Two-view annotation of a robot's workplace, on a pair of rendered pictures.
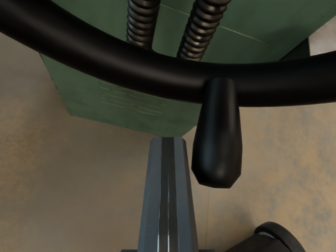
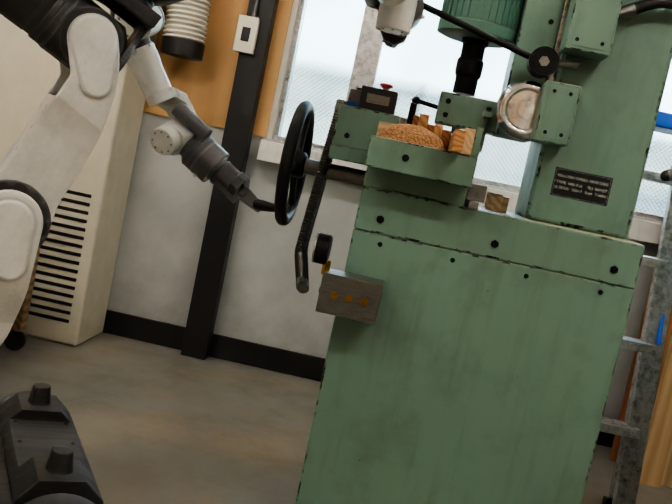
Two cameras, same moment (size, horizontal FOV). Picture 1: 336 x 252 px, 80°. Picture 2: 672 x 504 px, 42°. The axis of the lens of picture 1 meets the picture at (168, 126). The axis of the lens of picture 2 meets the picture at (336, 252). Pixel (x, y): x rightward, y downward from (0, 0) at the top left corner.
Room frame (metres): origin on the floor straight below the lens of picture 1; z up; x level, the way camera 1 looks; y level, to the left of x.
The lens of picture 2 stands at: (1.29, -1.57, 0.85)
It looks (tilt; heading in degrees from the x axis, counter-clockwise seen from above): 6 degrees down; 123
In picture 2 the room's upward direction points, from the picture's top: 12 degrees clockwise
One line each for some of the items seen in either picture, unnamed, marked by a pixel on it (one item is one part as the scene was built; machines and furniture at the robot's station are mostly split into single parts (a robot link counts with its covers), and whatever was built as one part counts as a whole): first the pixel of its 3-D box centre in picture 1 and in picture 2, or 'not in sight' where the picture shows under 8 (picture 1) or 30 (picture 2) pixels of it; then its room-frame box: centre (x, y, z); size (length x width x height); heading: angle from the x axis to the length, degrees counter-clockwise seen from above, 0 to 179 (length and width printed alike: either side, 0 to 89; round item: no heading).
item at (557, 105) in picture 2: not in sight; (554, 114); (0.61, 0.15, 1.02); 0.09 x 0.07 x 0.12; 119
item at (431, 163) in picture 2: not in sight; (400, 158); (0.27, 0.15, 0.87); 0.61 x 0.30 x 0.06; 119
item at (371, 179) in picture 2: not in sight; (415, 184); (0.32, 0.17, 0.82); 0.40 x 0.21 x 0.04; 119
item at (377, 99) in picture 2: not in sight; (373, 99); (0.20, 0.10, 0.99); 0.13 x 0.11 x 0.06; 119
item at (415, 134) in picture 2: not in sight; (412, 134); (0.41, -0.06, 0.92); 0.14 x 0.09 x 0.04; 29
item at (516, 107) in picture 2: not in sight; (525, 110); (0.54, 0.15, 1.02); 0.12 x 0.03 x 0.12; 29
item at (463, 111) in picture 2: not in sight; (467, 116); (0.39, 0.21, 0.99); 0.14 x 0.07 x 0.09; 29
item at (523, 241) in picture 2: not in sight; (489, 229); (0.48, 0.26, 0.76); 0.57 x 0.45 x 0.09; 29
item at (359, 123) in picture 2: not in sight; (367, 131); (0.20, 0.11, 0.91); 0.15 x 0.14 x 0.09; 119
